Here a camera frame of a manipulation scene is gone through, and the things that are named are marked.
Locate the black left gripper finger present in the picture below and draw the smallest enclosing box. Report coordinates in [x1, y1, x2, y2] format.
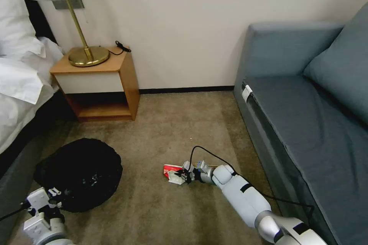
[48, 187, 72, 197]
[49, 202, 66, 214]

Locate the blue-grey sofa cushion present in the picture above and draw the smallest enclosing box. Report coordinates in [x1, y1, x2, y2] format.
[303, 36, 368, 119]

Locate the red and white carton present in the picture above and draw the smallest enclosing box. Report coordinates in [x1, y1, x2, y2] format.
[163, 164, 184, 175]

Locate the white sofa tag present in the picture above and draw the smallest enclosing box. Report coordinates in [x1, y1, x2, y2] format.
[241, 83, 253, 103]

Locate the black trash bin with bag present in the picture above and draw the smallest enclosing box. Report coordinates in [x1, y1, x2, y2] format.
[33, 138, 124, 213]

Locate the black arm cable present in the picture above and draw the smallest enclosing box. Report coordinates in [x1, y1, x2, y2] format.
[0, 202, 30, 221]
[191, 146, 315, 230]

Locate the black skirting board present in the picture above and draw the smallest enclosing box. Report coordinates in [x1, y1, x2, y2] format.
[139, 85, 235, 95]

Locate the white duvet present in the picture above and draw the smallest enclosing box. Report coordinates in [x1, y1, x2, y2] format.
[0, 36, 65, 155]

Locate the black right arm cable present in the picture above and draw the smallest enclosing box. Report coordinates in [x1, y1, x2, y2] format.
[191, 146, 315, 230]

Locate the blue-grey sofa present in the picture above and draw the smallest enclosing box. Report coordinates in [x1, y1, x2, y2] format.
[233, 1, 368, 245]

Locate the wooden nightstand with white drawer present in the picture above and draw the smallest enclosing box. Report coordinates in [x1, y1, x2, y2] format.
[49, 45, 141, 123]

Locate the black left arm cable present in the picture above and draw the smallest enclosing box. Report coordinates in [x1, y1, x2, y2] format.
[0, 202, 30, 221]

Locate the black headboard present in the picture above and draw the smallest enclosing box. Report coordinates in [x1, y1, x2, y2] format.
[18, 0, 59, 47]

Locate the grey wall switch plate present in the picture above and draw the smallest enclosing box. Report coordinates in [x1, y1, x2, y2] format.
[52, 0, 85, 10]

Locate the black lamp cord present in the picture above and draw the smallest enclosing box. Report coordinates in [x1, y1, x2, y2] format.
[108, 40, 132, 56]

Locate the white pillow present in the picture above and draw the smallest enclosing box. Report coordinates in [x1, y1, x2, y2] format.
[0, 0, 38, 57]

